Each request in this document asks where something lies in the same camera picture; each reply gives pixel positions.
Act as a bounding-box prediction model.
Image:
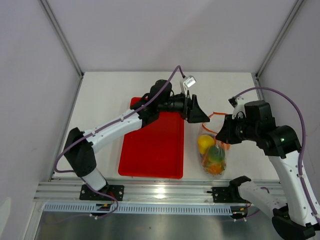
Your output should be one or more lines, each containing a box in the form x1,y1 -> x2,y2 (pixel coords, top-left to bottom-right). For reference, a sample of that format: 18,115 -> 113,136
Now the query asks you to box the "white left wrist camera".
179,75 -> 197,96

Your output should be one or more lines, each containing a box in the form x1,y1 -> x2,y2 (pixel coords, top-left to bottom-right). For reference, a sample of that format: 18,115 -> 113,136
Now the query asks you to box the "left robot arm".
62,79 -> 210,200

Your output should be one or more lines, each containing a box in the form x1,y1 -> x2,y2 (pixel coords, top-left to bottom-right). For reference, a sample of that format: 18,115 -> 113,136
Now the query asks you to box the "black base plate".
79,184 -> 125,202
206,186 -> 251,204

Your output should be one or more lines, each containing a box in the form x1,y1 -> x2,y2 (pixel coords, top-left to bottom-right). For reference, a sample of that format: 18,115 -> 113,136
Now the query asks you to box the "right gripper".
216,114 -> 259,145

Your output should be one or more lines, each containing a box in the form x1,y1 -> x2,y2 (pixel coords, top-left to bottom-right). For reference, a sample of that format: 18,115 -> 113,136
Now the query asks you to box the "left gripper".
157,89 -> 210,124

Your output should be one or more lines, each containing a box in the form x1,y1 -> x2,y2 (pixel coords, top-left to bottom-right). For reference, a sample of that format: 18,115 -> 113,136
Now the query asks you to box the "aluminium mounting rail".
33,178 -> 229,205

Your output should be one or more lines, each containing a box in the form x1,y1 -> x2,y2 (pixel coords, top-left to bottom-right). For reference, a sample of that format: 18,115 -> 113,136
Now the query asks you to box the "yellow pear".
197,134 -> 216,155

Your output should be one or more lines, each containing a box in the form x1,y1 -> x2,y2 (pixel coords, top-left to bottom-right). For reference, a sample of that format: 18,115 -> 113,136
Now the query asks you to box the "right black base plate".
206,186 -> 251,204

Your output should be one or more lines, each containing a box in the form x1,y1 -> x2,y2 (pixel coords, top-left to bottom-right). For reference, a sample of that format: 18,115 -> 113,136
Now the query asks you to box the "white slotted cable duct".
43,202 -> 233,216

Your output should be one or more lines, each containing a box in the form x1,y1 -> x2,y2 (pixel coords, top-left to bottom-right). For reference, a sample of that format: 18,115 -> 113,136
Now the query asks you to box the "orange fruit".
205,164 -> 225,176

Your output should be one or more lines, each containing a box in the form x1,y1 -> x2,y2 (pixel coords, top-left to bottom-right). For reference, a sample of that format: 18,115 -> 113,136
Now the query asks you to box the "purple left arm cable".
54,65 -> 186,221

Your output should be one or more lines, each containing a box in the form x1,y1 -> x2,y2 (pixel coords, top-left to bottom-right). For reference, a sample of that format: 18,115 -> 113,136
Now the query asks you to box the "green lime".
206,146 -> 226,163

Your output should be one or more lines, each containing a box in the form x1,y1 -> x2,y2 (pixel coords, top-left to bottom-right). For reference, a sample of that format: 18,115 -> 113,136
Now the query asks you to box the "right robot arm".
216,114 -> 320,240

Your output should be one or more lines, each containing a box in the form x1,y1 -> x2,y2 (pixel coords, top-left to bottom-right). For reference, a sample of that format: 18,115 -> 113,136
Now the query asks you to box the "red plastic tray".
118,112 -> 185,179

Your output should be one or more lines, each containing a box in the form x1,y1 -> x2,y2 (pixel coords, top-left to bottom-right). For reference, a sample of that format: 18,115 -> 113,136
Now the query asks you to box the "clear zip top bag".
197,112 -> 231,180

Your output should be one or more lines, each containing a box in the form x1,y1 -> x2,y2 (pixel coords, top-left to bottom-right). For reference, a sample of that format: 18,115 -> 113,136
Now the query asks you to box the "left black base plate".
79,184 -> 125,202

